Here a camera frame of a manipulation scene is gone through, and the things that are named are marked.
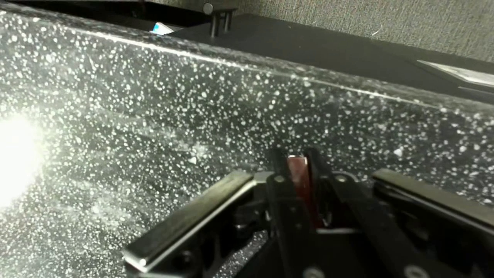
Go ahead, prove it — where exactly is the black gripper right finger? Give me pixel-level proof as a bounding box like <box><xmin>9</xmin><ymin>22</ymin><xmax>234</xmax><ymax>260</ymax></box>
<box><xmin>305</xmin><ymin>147</ymin><xmax>494</xmax><ymax>278</ymax></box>

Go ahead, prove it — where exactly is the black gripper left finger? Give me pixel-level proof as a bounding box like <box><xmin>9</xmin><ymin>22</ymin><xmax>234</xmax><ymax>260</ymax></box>
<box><xmin>122</xmin><ymin>149</ymin><xmax>312</xmax><ymax>278</ymax></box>

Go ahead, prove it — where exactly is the large black flat panel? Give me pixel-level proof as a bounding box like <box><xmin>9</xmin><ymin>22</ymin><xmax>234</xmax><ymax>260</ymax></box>
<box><xmin>0</xmin><ymin>0</ymin><xmax>494</xmax><ymax>106</ymax></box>

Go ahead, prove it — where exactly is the white label on panel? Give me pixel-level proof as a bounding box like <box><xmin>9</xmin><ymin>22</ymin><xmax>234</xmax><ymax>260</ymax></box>
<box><xmin>415</xmin><ymin>58</ymin><xmax>494</xmax><ymax>89</ymax></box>

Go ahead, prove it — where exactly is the blue white strip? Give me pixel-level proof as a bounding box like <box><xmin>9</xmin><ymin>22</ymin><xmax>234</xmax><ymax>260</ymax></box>
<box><xmin>150</xmin><ymin>21</ymin><xmax>176</xmax><ymax>38</ymax></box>

